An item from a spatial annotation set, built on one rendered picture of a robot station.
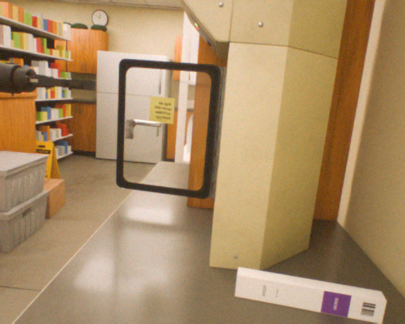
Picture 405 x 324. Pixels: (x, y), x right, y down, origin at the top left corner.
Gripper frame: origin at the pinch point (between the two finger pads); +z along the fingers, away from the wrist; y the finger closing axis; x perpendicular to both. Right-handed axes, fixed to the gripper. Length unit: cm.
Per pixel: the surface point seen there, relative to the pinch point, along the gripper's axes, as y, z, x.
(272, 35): -38, 52, -12
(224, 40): -38, 43, -11
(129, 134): -5.4, 16.7, 13.3
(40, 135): 340, -201, 76
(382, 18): 0, 87, -26
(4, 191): 118, -105, 81
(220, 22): -38, 42, -14
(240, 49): -38, 46, -9
